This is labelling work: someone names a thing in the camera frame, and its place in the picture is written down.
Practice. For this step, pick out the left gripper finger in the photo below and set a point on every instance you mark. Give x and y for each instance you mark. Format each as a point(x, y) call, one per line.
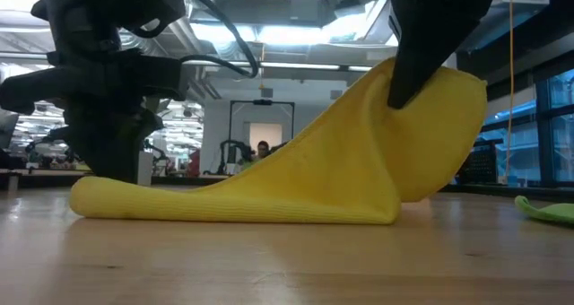
point(112, 148)

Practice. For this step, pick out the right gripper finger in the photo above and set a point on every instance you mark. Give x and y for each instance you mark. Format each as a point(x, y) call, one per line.
point(417, 67)

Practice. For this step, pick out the yellow microfiber towel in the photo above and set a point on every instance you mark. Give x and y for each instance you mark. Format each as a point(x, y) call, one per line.
point(350, 161)

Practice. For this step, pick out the green microfiber towel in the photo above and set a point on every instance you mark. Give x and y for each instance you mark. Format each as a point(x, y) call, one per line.
point(551, 213)

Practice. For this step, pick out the black background robot arm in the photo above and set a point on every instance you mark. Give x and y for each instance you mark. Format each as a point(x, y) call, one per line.
point(45, 145)
point(231, 154)

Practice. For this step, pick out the person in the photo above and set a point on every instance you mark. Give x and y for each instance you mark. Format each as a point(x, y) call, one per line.
point(193, 163)
point(263, 150)

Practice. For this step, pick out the dark grey background monitor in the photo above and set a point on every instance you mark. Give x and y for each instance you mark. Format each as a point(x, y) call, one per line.
point(8, 128)

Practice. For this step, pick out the long ceiling light strip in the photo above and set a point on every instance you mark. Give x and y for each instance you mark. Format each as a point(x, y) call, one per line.
point(296, 65)

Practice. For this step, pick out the black background stand frame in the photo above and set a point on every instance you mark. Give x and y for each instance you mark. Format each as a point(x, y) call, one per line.
point(262, 102)

